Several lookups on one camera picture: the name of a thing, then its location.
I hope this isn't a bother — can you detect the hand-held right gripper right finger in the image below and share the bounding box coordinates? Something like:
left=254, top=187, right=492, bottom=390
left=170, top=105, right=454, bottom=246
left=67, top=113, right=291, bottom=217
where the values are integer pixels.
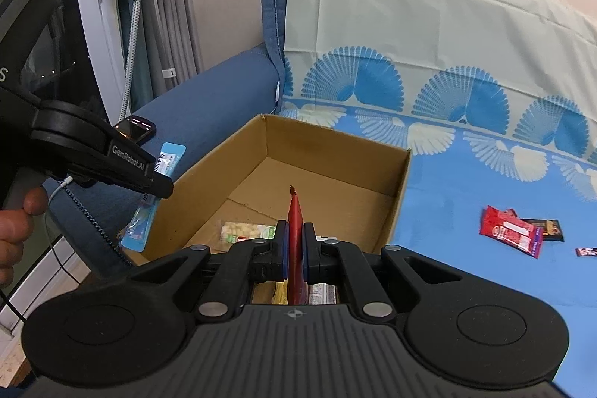
left=301, top=222, right=467, bottom=324

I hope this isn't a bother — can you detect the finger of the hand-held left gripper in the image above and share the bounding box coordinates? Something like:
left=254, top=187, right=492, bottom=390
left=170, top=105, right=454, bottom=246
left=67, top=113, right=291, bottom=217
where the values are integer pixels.
left=139, top=167, right=175, bottom=200

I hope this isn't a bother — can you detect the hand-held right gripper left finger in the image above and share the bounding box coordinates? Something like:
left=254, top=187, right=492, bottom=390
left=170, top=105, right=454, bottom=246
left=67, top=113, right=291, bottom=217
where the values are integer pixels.
left=126, top=219, right=289, bottom=324

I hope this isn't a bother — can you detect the silver stick snack packet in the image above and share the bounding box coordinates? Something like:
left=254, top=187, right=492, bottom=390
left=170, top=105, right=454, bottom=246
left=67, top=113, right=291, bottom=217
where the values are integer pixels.
left=305, top=283, right=338, bottom=305

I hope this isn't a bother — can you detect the green-labelled snack packet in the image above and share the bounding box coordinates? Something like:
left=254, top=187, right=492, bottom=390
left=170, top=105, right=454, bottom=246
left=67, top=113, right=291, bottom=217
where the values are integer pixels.
left=219, top=220, right=279, bottom=253

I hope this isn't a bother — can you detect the light blue snack packet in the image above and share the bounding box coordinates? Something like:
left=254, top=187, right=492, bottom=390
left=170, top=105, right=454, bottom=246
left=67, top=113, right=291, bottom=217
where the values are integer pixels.
left=120, top=141, right=188, bottom=252

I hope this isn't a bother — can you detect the brown cardboard box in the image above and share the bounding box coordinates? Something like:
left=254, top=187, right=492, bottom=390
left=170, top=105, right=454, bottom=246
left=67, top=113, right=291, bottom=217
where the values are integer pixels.
left=124, top=113, right=412, bottom=305

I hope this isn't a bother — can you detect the person's left hand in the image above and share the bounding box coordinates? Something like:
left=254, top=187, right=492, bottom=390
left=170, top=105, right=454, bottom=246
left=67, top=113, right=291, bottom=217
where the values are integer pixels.
left=0, top=186, right=48, bottom=288

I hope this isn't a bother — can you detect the black smartphone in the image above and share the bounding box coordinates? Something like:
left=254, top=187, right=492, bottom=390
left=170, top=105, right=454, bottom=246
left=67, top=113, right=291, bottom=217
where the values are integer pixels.
left=114, top=116, right=156, bottom=144

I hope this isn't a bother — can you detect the dark glass door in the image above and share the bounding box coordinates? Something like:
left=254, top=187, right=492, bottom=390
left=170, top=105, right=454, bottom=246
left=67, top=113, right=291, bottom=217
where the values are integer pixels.
left=0, top=0, right=113, bottom=129

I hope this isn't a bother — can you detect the blue sofa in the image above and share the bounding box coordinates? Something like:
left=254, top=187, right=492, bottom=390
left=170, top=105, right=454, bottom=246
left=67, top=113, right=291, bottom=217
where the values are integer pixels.
left=47, top=0, right=287, bottom=283

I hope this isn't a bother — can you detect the teal curtain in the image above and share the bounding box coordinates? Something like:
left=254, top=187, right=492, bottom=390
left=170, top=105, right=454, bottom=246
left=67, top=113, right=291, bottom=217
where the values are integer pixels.
left=111, top=0, right=137, bottom=110

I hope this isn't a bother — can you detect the grey pleated curtain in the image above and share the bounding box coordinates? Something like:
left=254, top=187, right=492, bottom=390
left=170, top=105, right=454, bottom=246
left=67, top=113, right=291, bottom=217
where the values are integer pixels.
left=133, top=0, right=204, bottom=110

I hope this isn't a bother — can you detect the red snack packet white logo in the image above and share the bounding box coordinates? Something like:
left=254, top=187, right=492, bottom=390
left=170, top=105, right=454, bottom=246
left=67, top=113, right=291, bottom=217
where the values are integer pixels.
left=479, top=205, right=545, bottom=260

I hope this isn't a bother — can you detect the dark chocolate bar packet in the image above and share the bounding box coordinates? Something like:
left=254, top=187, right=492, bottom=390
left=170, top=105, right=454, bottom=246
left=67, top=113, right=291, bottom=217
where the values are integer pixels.
left=519, top=218, right=565, bottom=243

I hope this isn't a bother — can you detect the fan-printed blue sofa cover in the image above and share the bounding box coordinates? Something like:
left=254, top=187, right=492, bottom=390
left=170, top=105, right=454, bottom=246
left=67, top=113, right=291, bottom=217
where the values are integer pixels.
left=279, top=0, right=597, bottom=381

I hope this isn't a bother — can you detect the white charging cable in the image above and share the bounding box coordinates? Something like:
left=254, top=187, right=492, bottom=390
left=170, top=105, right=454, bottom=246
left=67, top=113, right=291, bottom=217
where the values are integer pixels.
left=46, top=175, right=75, bottom=204

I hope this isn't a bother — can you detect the braided steamer hose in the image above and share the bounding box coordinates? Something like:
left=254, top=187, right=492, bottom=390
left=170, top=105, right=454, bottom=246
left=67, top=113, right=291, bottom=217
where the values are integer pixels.
left=118, top=0, right=141, bottom=123

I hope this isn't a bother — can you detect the white door frame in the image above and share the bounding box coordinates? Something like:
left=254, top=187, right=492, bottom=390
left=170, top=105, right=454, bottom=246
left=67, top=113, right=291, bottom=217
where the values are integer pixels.
left=70, top=0, right=128, bottom=121

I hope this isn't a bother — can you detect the thin black cable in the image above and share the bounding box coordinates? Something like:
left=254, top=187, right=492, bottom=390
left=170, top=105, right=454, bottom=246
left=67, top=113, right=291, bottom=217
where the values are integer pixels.
left=0, top=286, right=25, bottom=326

